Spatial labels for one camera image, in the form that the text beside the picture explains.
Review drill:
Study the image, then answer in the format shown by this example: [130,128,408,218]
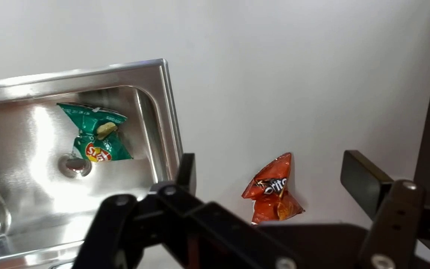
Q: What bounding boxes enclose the round sink drain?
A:
[57,154,95,179]

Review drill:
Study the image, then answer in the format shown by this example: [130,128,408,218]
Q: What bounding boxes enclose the green chip bag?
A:
[57,101,135,164]

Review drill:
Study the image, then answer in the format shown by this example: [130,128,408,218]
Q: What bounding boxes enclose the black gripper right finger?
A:
[341,148,430,269]

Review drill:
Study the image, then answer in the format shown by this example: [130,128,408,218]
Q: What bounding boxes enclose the red Doritos chip bag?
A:
[241,151,307,224]

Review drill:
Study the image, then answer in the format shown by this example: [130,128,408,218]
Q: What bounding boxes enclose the stainless steel sink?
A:
[0,57,186,269]

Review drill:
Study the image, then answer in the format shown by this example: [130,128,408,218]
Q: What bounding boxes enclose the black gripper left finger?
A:
[72,151,302,269]

